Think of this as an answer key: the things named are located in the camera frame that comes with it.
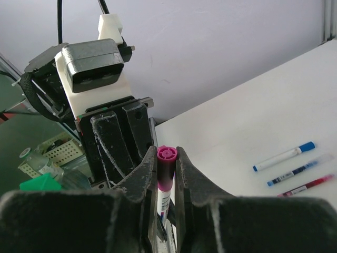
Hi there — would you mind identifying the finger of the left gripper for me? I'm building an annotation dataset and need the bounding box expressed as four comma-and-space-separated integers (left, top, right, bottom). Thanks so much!
122, 102, 153, 163
91, 111, 134, 187

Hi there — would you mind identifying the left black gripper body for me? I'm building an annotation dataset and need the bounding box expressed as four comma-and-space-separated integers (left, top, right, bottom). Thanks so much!
23, 44, 153, 186

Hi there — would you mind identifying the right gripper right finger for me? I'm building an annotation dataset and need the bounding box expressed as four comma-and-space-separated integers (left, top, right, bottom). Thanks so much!
175, 148, 336, 252

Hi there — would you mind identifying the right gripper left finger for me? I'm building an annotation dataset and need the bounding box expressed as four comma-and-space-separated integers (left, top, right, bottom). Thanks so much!
1, 147, 157, 252

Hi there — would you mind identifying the purple pen cap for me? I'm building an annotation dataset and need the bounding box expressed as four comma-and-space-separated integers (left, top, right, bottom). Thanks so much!
157, 145, 177, 192

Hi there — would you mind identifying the blue white marker pen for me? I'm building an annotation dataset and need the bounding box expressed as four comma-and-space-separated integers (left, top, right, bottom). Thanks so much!
252, 142, 315, 172

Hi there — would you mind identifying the red gel pen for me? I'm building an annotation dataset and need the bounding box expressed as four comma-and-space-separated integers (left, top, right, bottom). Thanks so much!
278, 173, 336, 197

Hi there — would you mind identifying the blue gel pen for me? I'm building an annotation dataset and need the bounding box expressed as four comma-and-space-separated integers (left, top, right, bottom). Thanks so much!
267, 154, 334, 187

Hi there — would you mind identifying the thin white red-tip pen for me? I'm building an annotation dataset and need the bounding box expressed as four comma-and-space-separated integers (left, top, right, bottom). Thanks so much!
157, 181, 173, 228

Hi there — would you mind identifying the perforated cream basket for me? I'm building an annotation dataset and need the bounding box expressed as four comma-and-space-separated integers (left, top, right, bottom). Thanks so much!
17, 131, 85, 179

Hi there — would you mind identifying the green plastic object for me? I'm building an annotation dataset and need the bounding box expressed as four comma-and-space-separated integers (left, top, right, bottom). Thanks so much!
19, 173, 62, 191

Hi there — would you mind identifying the clear plastic bottle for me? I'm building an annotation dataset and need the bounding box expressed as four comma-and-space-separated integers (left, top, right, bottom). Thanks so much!
19, 148, 64, 183

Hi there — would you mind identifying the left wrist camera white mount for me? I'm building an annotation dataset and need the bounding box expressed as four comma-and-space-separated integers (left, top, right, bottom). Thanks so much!
55, 14, 135, 118

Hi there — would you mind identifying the black camera cable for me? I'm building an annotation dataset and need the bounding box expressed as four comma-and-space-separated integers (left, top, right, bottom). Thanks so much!
57, 0, 110, 44

